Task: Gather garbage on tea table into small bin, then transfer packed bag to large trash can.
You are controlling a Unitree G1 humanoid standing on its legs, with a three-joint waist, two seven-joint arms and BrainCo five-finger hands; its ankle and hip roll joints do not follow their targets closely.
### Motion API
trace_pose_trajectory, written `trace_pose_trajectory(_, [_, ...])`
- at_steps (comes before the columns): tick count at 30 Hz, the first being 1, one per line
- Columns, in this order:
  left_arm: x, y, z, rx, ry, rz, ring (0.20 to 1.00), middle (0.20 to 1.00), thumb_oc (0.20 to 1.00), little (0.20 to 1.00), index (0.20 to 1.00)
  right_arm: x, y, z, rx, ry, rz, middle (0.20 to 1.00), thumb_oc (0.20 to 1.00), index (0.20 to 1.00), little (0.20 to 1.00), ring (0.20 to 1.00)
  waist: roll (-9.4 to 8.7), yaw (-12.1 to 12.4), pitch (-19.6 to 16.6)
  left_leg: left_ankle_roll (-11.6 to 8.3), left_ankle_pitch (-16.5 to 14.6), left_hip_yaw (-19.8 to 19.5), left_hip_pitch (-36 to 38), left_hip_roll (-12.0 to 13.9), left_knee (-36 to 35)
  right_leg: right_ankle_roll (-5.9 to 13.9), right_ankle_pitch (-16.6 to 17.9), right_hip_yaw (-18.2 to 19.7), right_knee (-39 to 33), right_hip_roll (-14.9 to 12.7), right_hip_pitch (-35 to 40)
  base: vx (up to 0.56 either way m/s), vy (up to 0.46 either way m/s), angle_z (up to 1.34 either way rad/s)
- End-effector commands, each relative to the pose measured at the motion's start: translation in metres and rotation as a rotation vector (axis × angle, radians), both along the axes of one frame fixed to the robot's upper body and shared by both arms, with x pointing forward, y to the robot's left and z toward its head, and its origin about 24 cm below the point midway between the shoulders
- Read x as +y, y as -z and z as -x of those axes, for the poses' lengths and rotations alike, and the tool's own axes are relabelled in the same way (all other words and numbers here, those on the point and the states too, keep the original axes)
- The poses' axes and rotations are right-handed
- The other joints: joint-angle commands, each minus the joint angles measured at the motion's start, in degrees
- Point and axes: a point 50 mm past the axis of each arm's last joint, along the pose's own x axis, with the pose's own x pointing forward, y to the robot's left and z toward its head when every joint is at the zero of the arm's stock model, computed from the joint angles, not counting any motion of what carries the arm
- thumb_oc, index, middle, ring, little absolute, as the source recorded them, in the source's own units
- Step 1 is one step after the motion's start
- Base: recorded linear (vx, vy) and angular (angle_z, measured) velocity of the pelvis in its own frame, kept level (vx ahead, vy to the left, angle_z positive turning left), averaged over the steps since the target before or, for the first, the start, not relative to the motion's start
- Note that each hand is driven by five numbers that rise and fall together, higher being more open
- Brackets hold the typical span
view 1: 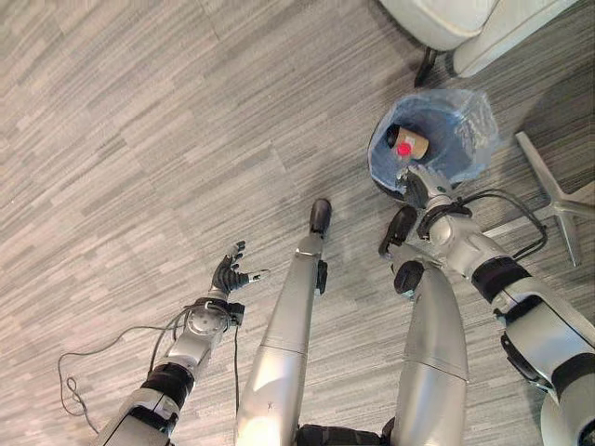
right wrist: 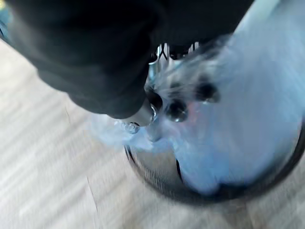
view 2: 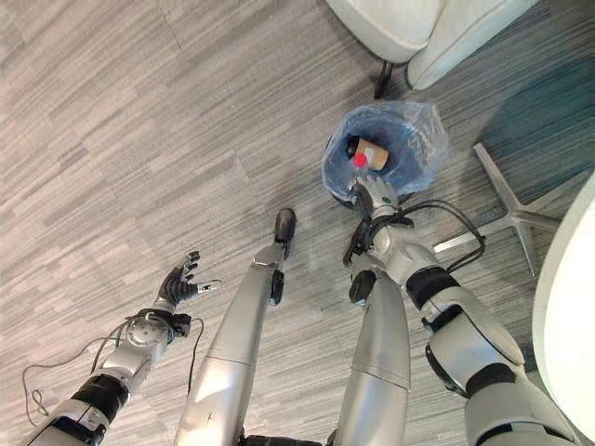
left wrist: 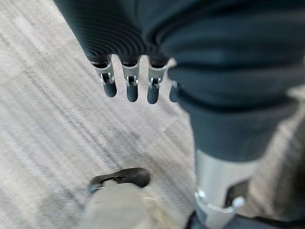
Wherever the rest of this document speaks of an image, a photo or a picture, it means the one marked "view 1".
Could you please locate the black robot waist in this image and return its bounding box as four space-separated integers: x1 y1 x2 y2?
295 416 396 446

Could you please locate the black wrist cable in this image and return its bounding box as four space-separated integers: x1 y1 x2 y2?
457 188 549 259

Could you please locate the black sofa leg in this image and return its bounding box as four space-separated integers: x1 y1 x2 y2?
413 46 440 88

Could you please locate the translucent blue garbage bag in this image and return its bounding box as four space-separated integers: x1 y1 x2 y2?
366 87 501 194

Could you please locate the grey cable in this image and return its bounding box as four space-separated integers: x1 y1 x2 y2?
57 304 243 436

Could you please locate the left silver robot leg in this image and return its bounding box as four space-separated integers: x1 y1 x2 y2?
234 198 333 446

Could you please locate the brown paper cup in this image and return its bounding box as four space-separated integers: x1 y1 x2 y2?
382 124 430 162

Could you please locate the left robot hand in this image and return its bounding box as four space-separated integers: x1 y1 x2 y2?
210 240 271 294

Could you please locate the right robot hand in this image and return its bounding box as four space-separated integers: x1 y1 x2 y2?
396 164 453 208

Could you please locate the small black trash bin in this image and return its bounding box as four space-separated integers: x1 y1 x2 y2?
366 95 487 202

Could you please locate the silver robot leg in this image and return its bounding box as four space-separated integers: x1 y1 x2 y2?
377 205 469 446
234 198 333 446

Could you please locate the right silver robot leg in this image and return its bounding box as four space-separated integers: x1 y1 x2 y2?
377 205 469 446

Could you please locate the white sofa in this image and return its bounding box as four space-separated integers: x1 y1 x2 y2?
377 0 582 79

